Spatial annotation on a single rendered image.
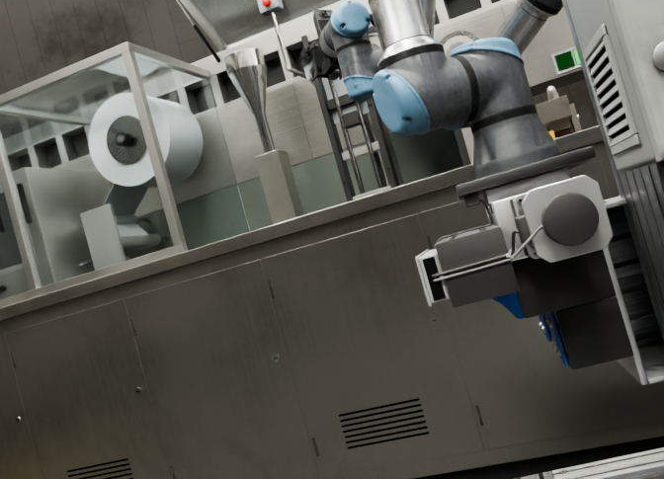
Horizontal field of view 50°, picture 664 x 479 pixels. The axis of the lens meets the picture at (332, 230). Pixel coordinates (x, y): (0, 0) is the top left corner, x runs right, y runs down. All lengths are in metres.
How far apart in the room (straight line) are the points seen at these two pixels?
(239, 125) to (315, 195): 0.41
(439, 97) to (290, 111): 1.58
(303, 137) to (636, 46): 2.07
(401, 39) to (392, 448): 1.26
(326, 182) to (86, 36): 2.29
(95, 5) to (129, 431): 2.82
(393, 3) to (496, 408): 1.18
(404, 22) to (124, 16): 3.36
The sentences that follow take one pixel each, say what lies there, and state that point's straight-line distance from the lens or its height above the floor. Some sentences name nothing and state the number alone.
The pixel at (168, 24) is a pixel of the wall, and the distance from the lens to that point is 4.35.
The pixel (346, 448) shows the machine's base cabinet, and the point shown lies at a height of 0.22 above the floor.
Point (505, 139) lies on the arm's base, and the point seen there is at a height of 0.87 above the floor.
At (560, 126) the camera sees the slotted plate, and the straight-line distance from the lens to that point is 2.23.
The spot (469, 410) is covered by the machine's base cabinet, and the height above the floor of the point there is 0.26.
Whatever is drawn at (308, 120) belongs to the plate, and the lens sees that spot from 2.71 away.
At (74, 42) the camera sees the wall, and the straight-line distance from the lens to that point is 4.60.
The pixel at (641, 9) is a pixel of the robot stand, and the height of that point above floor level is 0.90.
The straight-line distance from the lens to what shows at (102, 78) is 2.48.
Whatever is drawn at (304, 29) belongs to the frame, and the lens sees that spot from 2.77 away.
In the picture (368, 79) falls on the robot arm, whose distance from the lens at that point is 1.48.
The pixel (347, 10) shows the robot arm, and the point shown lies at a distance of 1.50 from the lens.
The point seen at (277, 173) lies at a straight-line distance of 2.45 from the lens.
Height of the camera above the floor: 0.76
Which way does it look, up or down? 2 degrees up
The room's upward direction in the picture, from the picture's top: 16 degrees counter-clockwise
